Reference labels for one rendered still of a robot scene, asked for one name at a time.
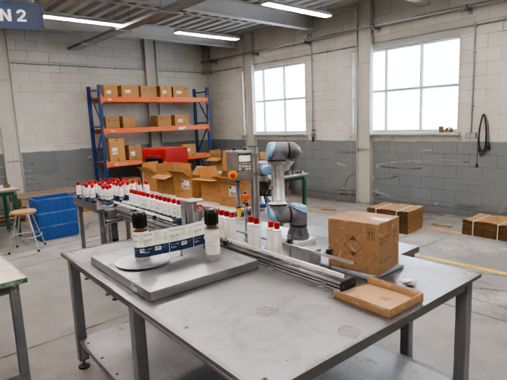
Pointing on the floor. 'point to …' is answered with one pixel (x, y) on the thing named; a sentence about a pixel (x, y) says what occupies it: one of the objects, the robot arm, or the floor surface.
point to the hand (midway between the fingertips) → (262, 206)
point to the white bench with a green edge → (14, 278)
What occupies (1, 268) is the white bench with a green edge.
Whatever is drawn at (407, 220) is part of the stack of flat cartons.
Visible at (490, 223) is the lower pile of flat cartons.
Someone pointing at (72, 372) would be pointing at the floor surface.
